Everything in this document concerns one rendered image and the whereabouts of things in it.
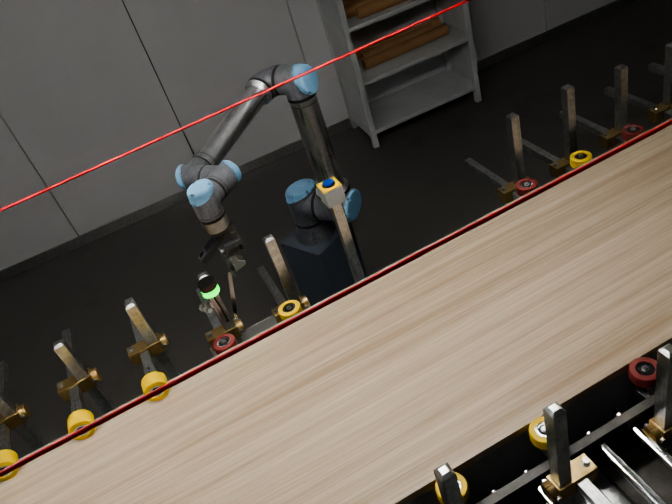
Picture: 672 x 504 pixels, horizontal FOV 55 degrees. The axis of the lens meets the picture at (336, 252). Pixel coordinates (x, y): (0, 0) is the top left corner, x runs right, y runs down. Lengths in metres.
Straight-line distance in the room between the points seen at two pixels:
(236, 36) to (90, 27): 0.93
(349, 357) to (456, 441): 0.45
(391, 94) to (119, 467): 3.79
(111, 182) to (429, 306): 3.24
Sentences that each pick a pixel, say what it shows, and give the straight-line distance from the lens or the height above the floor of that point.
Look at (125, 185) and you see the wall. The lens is 4.94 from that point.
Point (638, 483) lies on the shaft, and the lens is 1.82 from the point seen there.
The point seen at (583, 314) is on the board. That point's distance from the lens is 2.04.
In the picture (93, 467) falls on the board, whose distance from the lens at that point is 2.17.
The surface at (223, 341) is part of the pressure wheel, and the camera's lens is 2.26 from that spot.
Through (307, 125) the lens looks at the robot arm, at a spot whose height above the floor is 1.22.
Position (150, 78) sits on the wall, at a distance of 4.68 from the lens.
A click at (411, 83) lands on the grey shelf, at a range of 5.28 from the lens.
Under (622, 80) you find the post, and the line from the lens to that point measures 2.81.
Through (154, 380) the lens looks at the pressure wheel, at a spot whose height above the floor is 0.98.
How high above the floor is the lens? 2.37
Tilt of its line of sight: 37 degrees down
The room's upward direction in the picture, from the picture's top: 19 degrees counter-clockwise
